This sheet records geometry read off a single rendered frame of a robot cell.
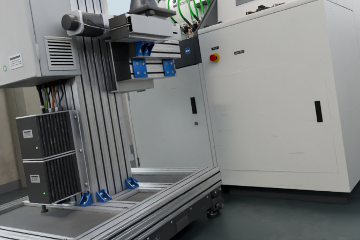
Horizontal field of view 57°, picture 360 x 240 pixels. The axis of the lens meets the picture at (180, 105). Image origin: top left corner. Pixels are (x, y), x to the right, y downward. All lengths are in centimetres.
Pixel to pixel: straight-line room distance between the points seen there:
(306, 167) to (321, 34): 63
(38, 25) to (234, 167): 123
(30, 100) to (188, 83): 170
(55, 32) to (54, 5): 11
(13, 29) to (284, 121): 126
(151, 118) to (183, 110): 29
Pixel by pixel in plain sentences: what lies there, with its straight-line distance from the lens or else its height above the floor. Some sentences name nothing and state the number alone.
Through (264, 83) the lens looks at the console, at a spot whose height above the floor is 61.
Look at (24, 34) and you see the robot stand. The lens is 134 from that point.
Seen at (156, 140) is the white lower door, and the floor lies 35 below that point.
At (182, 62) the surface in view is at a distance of 203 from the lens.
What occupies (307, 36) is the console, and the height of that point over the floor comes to 80.
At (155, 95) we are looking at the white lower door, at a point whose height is 65.
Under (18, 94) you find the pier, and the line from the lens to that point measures 331.
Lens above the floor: 62
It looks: 2 degrees down
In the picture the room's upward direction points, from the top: 9 degrees counter-clockwise
